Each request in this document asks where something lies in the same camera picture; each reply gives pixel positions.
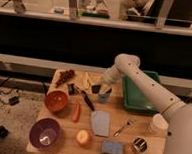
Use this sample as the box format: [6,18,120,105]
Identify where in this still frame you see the black eraser block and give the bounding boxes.
[91,84,101,94]

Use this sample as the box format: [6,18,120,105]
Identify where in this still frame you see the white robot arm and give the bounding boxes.
[101,53,192,154]

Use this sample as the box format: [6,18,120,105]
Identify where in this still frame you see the blue plastic cup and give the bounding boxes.
[98,93,110,104]

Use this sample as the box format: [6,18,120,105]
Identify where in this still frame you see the white paper cup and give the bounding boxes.
[149,113,168,134]

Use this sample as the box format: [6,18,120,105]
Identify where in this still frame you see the peeled banana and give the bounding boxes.
[83,72,95,90]

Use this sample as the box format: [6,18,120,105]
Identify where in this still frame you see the green plastic tray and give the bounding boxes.
[122,76,157,114]

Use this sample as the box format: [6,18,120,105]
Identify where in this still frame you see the black binder clip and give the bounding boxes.
[67,83,75,96]

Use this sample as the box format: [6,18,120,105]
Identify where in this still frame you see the grey blue cloth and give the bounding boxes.
[90,111,110,138]

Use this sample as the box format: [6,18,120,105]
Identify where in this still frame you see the orange carrot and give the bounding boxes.
[72,102,81,122]

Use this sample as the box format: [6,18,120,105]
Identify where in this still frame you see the bunch of dark grapes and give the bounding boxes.
[56,69,76,87]

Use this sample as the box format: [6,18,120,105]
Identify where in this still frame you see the wooden table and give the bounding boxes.
[25,66,176,154]

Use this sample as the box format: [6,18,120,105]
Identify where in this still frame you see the metal spoon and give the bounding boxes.
[113,119,135,137]

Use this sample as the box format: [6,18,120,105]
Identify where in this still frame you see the orange bowl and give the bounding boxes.
[44,90,69,113]

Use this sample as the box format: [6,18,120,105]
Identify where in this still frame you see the peach apple fruit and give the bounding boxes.
[76,130,91,146]

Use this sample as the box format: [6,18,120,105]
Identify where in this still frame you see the blue sponge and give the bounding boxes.
[101,140,124,154]

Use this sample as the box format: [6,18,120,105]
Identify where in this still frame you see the metal tin can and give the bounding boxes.
[131,138,147,154]

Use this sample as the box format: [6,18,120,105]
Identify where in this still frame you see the purple bowl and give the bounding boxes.
[29,118,61,150]

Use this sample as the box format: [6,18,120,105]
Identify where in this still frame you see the black power adapter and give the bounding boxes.
[8,96,20,106]

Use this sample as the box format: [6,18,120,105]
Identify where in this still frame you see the black handled knife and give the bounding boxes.
[77,86,95,111]

